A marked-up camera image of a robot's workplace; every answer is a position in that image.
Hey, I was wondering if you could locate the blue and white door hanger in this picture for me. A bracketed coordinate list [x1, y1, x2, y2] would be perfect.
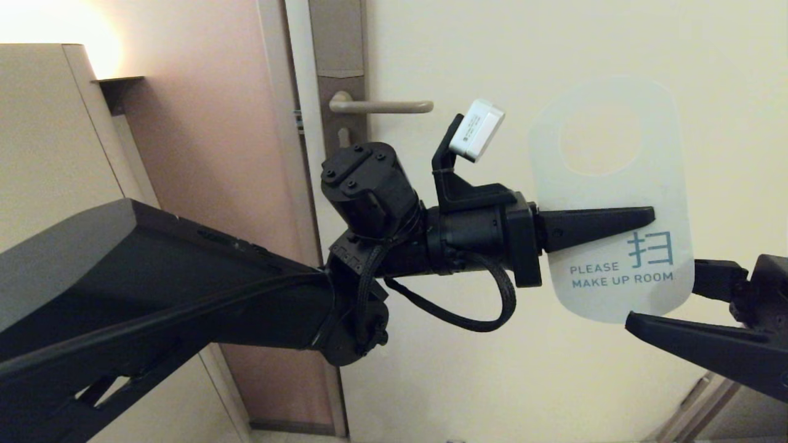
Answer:
[528, 77, 695, 325]

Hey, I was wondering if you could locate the white room door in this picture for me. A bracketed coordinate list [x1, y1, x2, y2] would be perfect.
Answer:
[283, 0, 788, 443]

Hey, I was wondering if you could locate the brown metal lock plate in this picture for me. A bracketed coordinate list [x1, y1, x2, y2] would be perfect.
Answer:
[308, 0, 370, 162]

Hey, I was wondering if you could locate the dark baseboard strip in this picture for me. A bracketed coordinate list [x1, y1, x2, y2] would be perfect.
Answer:
[248, 420, 338, 437]

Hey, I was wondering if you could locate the beige cabinet panel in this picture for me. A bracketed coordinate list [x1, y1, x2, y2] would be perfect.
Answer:
[0, 43, 253, 443]

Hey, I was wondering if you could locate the small brown frame hinge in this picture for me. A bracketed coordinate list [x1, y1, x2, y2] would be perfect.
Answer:
[679, 377, 710, 410]

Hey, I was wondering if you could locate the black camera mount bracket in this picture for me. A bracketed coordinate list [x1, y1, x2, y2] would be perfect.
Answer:
[431, 114, 531, 214]

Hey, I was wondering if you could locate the brown wooden side frame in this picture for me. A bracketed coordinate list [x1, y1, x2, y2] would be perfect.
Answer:
[653, 369, 788, 443]

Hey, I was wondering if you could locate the black looping gripper cable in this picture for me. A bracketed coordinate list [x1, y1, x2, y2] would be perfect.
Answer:
[385, 252, 518, 333]

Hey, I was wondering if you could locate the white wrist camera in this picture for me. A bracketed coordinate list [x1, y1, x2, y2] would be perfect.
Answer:
[448, 98, 506, 164]

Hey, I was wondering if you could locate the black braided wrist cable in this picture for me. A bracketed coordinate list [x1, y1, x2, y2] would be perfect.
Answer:
[352, 240, 395, 357]

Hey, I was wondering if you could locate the beige metal door handle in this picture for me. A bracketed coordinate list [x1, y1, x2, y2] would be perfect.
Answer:
[329, 91, 434, 114]

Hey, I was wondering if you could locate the beige door frame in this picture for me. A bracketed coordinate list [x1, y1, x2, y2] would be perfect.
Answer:
[257, 0, 348, 439]

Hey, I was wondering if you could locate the dark wall light ledge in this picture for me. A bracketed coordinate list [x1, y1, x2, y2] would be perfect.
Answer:
[92, 76, 145, 116]

